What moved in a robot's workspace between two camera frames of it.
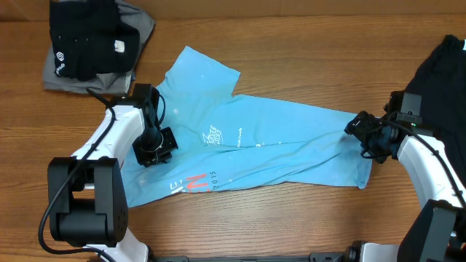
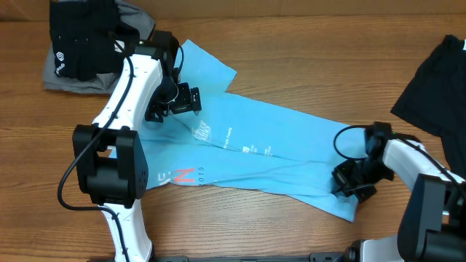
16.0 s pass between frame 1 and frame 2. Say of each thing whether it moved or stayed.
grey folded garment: stayed
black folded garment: stayed
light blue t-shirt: moved
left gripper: moved
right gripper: moved
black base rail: stayed
